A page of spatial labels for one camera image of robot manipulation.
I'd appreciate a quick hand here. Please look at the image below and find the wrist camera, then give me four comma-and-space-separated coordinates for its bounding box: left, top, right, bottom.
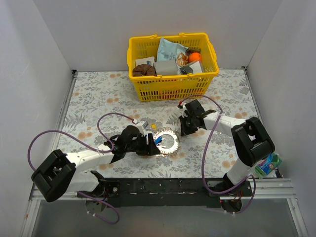
178, 100, 188, 118
135, 121, 148, 135

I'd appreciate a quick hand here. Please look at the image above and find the white box in basket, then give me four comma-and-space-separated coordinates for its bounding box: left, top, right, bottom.
135, 56, 155, 67

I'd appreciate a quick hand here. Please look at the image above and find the floral patterned table mat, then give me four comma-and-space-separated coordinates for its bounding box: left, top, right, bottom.
57, 69, 257, 178

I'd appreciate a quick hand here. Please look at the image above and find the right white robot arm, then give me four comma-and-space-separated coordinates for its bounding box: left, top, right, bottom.
178, 100, 275, 196

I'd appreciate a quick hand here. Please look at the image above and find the light blue snack bag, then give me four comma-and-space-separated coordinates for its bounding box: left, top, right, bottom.
157, 38, 188, 62

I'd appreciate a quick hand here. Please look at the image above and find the clear wrapped pastry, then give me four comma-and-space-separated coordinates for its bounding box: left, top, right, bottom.
176, 52, 189, 67

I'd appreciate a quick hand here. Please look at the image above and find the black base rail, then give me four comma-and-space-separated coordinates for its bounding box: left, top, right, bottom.
77, 177, 256, 208

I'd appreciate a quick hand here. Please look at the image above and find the yellow plastic basket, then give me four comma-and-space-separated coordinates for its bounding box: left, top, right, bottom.
127, 33, 219, 101

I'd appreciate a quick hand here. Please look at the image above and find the orange fruit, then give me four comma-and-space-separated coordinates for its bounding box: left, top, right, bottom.
188, 52, 202, 63

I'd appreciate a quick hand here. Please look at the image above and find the white packet with black item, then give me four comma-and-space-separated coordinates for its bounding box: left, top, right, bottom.
177, 61, 204, 75

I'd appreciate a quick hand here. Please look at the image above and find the grey box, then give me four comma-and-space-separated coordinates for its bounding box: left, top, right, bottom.
153, 60, 178, 76

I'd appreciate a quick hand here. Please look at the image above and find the yellow-capped key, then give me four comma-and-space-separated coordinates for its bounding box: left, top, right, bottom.
151, 124, 157, 131

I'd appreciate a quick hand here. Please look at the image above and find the green blue box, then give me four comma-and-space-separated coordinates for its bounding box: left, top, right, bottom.
254, 153, 282, 179

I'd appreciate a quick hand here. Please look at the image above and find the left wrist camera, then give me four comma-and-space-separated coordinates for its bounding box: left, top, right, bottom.
135, 121, 148, 135

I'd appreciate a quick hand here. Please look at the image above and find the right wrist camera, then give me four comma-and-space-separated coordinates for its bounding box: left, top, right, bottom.
178, 100, 188, 118

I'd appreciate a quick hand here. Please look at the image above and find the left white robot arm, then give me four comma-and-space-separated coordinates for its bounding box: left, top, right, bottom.
31, 125, 160, 202

